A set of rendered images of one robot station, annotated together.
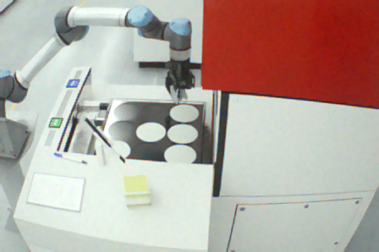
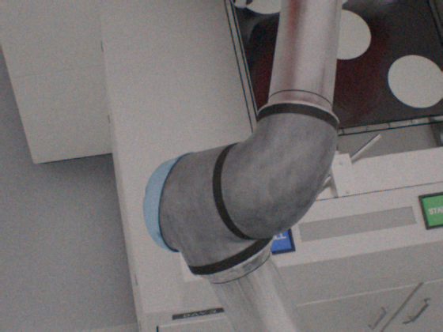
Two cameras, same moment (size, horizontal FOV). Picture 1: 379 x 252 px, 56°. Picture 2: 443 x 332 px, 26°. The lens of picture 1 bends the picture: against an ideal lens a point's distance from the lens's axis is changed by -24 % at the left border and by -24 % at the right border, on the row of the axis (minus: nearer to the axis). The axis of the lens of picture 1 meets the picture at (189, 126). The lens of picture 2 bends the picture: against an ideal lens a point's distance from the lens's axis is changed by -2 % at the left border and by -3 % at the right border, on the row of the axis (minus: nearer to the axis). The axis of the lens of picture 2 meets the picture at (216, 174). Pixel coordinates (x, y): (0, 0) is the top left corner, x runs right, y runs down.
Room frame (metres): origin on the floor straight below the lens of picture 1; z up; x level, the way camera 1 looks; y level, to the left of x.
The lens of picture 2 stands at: (1.70, 0.93, 2.30)
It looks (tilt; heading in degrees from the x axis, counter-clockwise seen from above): 66 degrees down; 251
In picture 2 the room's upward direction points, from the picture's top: 7 degrees clockwise
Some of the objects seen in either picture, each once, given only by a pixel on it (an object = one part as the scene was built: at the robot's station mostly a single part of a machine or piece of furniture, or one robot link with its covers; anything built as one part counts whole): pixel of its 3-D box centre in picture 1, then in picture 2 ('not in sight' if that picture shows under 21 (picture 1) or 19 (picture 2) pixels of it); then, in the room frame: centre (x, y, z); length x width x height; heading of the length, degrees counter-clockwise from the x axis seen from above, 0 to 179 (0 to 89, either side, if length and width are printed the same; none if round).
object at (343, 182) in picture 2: (86, 118); (342, 180); (1.30, 0.39, 0.89); 0.08 x 0.03 x 0.03; 87
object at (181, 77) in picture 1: (180, 71); not in sight; (1.37, 0.04, 1.05); 0.09 x 0.08 x 0.12; 25
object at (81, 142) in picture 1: (82, 137); (384, 181); (1.22, 0.40, 0.87); 0.36 x 0.08 x 0.03; 177
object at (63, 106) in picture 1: (66, 117); (352, 239); (1.31, 0.49, 0.89); 0.55 x 0.09 x 0.14; 177
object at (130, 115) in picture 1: (151, 132); (341, 34); (1.23, 0.13, 0.90); 0.34 x 0.34 x 0.01; 87
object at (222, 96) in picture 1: (219, 74); not in sight; (1.41, -0.10, 1.02); 0.82 x 0.03 x 0.40; 177
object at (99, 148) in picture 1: (104, 147); not in sight; (0.99, 0.25, 1.03); 0.06 x 0.04 x 0.13; 87
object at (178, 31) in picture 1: (179, 33); not in sight; (1.38, 0.04, 1.21); 0.09 x 0.08 x 0.11; 67
